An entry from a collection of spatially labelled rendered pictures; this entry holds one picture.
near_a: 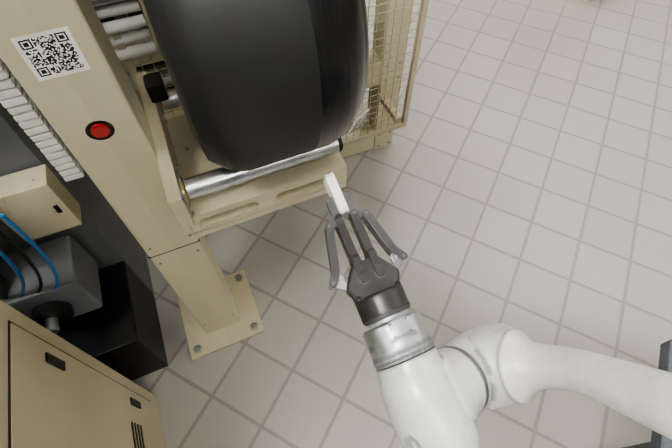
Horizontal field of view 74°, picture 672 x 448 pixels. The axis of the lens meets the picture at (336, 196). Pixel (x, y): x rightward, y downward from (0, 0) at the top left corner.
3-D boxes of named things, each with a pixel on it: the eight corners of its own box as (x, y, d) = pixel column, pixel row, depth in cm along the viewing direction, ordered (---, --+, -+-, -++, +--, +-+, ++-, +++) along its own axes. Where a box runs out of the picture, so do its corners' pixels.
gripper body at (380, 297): (421, 304, 62) (394, 243, 65) (366, 327, 60) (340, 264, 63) (408, 311, 69) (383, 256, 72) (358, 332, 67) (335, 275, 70)
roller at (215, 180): (179, 182, 92) (186, 202, 92) (176, 179, 88) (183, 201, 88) (334, 133, 100) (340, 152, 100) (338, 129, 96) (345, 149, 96)
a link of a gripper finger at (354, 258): (367, 284, 68) (359, 288, 68) (338, 219, 71) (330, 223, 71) (372, 279, 64) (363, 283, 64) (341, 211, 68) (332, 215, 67)
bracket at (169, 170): (182, 231, 91) (167, 204, 83) (149, 104, 112) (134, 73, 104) (198, 225, 91) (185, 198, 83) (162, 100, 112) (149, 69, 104)
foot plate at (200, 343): (192, 360, 158) (190, 359, 157) (177, 295, 172) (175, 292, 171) (264, 331, 164) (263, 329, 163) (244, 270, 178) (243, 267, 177)
